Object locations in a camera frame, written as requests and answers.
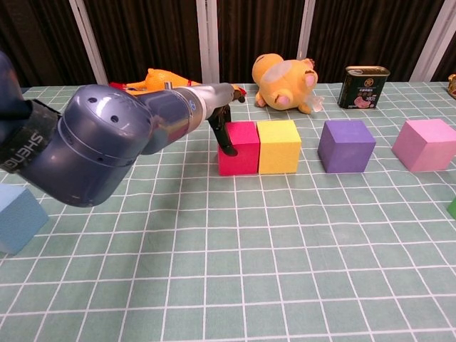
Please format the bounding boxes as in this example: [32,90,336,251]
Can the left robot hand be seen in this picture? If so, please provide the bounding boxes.
[204,82,247,157]

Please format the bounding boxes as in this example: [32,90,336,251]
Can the magenta red foam cube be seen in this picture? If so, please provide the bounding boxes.
[217,120,261,176]

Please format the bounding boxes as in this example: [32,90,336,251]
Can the yellow foam cube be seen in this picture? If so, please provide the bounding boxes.
[256,120,302,175]

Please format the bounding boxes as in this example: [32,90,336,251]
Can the purple foam cube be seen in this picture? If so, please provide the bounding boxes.
[317,120,377,174]

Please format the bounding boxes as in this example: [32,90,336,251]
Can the light blue foam cube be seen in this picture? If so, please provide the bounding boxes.
[0,183,50,256]

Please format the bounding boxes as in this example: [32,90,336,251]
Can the yellow plush toy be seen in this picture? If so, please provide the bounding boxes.
[252,53,325,115]

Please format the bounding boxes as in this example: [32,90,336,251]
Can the orange rubber chicken toy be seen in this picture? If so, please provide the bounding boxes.
[109,67,247,104]

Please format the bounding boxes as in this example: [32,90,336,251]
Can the dark green meat can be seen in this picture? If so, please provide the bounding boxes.
[337,66,391,110]

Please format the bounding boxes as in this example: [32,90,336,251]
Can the green checkered tablecloth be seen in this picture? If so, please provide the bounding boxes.
[0,81,456,342]

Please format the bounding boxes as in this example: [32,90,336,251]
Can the pink foam cube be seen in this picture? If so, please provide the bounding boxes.
[391,118,456,173]

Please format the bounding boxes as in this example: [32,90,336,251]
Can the white metal frame post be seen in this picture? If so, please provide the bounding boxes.
[409,0,456,82]
[196,0,220,83]
[69,0,108,86]
[297,0,316,61]

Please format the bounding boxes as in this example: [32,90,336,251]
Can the black velcro cable strap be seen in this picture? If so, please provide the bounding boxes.
[0,99,62,176]

